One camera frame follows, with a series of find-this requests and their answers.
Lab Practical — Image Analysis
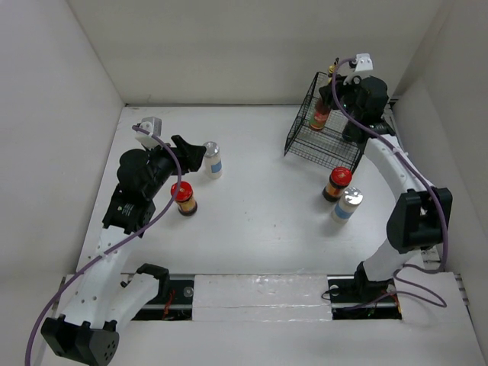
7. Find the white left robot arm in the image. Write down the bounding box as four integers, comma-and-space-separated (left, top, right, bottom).
40, 135, 206, 365

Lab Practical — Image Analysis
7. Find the black wire rack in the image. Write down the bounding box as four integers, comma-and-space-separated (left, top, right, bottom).
283, 71, 390, 175

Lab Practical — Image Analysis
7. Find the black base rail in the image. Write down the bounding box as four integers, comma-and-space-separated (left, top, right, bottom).
135, 274, 402, 321

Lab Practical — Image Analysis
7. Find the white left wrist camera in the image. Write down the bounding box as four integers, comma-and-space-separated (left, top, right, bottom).
133, 117, 162, 150

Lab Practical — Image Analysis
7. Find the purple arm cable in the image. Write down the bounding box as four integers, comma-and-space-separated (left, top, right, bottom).
24, 124, 182, 366
330, 57, 448, 312

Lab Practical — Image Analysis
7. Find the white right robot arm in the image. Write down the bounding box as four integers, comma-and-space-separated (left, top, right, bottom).
319, 75, 453, 308

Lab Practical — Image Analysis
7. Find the dark soy sauce bottle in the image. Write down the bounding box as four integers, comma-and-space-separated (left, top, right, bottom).
342, 120, 362, 143

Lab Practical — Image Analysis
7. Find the red lid jar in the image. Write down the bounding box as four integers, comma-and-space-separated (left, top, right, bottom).
171, 181, 197, 217
322, 166, 352, 202

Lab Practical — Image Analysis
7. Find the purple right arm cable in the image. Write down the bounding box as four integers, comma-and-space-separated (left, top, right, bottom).
330, 57, 448, 312

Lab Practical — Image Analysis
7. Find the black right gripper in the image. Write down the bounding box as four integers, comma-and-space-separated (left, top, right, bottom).
319, 72, 364, 121

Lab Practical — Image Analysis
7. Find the white salt jar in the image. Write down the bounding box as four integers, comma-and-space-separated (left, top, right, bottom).
331, 187, 364, 223
204, 141, 222, 179

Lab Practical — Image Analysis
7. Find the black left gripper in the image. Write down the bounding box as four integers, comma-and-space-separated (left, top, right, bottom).
143, 135, 204, 198

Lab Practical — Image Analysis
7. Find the right white salt jar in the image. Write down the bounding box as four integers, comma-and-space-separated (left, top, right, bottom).
331, 187, 364, 223

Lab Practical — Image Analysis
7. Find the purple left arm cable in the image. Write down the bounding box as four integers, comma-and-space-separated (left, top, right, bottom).
24, 124, 182, 366

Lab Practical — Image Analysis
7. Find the left white salt jar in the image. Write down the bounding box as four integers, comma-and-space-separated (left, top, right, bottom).
204, 141, 222, 179

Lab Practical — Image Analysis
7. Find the yellow cap sauce bottle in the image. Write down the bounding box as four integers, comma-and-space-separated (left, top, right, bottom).
309, 97, 330, 131

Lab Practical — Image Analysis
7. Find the clear glass oil bottle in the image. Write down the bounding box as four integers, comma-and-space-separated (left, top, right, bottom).
327, 57, 339, 83

